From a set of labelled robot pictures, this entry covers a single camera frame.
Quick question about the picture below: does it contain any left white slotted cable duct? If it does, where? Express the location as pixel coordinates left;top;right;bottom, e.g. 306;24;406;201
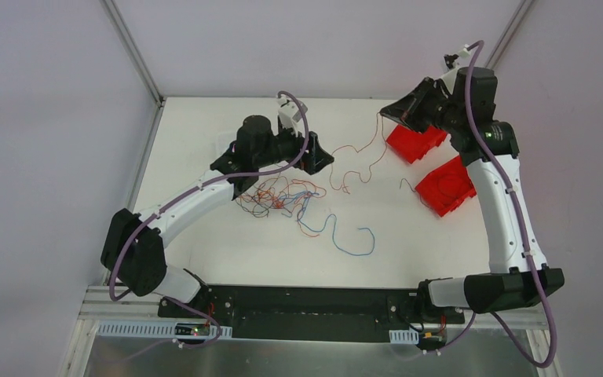
97;320;233;340

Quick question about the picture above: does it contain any white slotted cable duct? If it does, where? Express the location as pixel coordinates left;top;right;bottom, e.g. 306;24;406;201
389;329;419;345
97;320;233;340

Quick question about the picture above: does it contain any aluminium frame rail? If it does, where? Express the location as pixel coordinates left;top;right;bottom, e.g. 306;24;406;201
79;286;161;320

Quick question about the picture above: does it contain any red plastic bin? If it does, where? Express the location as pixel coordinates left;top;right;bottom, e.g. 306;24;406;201
386;125;448;163
415;156;477;218

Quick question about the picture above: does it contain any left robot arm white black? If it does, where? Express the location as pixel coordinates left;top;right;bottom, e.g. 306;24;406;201
100;115;334;318

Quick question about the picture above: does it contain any near red plastic bin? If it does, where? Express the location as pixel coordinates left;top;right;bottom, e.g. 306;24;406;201
415;156;477;218

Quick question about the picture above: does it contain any right white slotted cable duct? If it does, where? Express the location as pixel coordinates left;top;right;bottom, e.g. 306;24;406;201
389;329;419;345

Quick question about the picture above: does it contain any far red plastic bin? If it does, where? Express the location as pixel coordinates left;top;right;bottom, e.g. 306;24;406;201
386;125;448;163

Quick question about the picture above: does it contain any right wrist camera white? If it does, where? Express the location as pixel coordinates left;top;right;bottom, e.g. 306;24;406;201
443;44;473;75

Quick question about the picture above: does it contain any orange wire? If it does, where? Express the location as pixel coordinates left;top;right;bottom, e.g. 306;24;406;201
328;112;389;196
236;177;328;240

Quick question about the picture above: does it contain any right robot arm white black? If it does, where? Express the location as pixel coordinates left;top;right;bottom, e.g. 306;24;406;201
379;68;565;322

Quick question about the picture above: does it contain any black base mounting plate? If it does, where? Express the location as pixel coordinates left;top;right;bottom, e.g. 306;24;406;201
156;283;464;345

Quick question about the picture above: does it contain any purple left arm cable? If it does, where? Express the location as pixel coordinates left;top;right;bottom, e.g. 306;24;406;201
108;90;311;303

